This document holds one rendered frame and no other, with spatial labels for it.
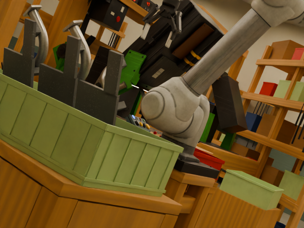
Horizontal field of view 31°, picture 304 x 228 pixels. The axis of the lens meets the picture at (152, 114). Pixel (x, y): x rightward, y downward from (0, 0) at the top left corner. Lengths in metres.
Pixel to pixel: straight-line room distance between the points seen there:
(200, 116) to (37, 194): 1.00
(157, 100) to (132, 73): 0.90
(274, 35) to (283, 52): 5.59
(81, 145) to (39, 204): 0.18
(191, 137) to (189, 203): 0.28
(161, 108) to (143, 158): 0.49
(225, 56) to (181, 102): 0.23
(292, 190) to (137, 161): 3.92
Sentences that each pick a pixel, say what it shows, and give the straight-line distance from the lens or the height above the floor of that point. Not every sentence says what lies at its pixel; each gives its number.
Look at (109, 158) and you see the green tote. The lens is 1.43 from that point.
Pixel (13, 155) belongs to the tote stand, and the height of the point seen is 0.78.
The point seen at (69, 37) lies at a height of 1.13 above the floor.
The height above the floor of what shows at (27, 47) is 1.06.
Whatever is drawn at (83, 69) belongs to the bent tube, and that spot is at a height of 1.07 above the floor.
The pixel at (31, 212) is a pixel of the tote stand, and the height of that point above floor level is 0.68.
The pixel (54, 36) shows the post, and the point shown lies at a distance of 2.95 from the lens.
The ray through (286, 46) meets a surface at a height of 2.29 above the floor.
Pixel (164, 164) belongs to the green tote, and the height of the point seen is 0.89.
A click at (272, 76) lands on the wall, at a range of 12.15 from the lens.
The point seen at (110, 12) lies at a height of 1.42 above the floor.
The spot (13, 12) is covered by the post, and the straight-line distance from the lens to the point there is 2.69.
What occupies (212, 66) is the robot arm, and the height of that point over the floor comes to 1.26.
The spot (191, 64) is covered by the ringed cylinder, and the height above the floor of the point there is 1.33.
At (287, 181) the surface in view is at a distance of 5.50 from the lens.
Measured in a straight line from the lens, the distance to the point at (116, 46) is 9.90.
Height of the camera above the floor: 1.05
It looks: 1 degrees down
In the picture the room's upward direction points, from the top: 23 degrees clockwise
